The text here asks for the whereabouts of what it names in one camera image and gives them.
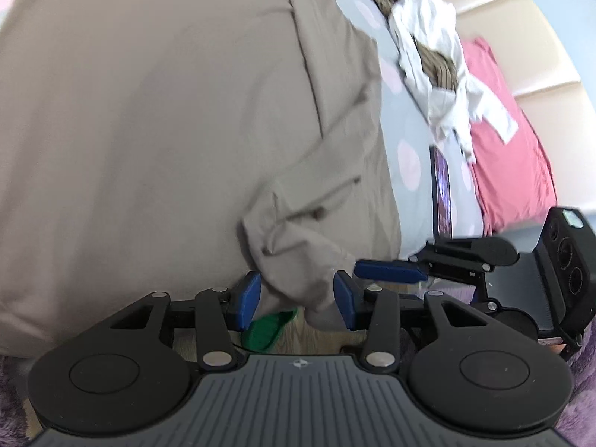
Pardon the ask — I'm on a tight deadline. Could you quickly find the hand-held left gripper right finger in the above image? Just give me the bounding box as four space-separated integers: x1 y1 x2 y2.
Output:
334 271 489 372

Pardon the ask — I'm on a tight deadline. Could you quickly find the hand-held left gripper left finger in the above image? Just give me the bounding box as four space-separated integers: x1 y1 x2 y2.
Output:
109 271 262 371

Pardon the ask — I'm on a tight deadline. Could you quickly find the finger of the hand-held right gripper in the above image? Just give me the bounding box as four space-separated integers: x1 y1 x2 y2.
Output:
355 237 519 272
355 267 489 286

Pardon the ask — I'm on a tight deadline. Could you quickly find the taupe shirt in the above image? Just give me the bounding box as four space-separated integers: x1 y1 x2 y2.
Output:
0 0 403 359

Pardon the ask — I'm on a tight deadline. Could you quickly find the person's right forearm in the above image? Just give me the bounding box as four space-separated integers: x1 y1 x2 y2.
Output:
554 330 596 447

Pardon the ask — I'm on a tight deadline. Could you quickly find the pile of unfolded clothes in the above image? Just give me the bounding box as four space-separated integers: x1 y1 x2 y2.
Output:
389 0 520 165

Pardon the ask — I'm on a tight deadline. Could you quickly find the green slipper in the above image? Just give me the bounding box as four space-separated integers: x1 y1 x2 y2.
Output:
242 310 299 355

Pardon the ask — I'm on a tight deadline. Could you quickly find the dark smartphone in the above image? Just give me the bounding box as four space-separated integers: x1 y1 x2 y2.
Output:
429 146 455 239

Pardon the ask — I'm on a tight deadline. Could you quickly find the pink pillow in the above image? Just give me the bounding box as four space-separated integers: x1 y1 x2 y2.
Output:
461 37 558 237

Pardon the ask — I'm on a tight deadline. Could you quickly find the brown striped garment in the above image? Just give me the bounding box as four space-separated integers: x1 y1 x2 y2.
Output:
351 0 459 92

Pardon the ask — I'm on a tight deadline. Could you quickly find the beige padded headboard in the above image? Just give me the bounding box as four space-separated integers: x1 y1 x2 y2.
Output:
414 0 596 217

